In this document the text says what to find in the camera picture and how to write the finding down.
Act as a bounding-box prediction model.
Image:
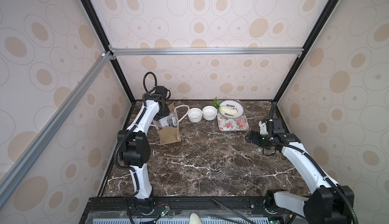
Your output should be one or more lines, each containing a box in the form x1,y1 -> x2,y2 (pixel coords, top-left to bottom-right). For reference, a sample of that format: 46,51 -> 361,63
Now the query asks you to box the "black corner frame post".
80,0 -> 136,104
273,0 -> 340,102

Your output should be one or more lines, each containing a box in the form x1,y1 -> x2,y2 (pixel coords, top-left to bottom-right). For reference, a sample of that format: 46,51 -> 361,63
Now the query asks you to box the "clear compass case horizontal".
159,117 -> 170,129

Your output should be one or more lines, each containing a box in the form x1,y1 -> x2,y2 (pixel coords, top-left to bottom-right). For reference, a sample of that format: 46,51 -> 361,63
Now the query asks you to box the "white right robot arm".
245,118 -> 359,224

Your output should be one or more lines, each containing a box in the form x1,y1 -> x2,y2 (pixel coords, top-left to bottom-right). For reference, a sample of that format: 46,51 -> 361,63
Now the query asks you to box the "silver aluminium rail back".
111,47 -> 304,56

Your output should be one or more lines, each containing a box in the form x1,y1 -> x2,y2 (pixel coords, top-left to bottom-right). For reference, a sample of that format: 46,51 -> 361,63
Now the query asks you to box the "silver aluminium rail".
111,47 -> 304,56
1,51 -> 113,208

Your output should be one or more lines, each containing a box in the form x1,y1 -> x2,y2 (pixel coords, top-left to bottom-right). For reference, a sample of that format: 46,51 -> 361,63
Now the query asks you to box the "patterned ceramic plate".
218,99 -> 244,119

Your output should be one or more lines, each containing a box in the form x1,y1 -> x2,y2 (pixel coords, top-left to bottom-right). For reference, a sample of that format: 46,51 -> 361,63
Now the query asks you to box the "clear compass case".
169,111 -> 178,127

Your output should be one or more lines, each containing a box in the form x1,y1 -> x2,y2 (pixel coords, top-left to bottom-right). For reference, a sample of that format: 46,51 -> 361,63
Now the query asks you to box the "floral cloth mat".
217,114 -> 250,132

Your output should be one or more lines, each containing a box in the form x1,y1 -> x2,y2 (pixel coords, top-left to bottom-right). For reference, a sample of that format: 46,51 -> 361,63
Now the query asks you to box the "white radish with leaves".
213,97 -> 238,117

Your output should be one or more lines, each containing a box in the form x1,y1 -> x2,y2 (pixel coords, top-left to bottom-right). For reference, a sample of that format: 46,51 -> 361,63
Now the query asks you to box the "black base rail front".
80,197 -> 307,224

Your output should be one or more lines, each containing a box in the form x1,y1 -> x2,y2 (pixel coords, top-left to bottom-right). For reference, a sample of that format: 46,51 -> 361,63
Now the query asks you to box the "silver aluminium rail left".
1,51 -> 113,208

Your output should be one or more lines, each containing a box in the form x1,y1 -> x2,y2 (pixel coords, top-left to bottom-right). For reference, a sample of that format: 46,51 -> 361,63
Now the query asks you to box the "white bowl left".
188,108 -> 203,123

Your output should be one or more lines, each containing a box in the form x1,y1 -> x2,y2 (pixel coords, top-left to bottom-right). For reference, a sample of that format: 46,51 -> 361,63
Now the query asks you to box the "white bowl right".
202,105 -> 218,121

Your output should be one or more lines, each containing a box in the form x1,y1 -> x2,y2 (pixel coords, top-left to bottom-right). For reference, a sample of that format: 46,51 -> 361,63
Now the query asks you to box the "black corner frame post left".
80,0 -> 136,104

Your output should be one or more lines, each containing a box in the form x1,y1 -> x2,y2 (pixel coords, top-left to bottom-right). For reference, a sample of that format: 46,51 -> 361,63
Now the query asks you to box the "white bowl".
188,108 -> 203,123
202,105 -> 218,121

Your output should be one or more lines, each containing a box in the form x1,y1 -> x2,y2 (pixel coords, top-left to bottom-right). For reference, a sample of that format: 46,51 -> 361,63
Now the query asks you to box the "black corner frame post right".
273,0 -> 340,102

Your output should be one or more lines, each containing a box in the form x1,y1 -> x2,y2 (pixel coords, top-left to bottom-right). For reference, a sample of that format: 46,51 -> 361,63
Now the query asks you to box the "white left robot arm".
113,86 -> 170,210

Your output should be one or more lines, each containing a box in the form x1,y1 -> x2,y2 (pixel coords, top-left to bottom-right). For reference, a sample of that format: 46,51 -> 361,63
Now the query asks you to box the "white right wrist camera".
258,120 -> 268,135

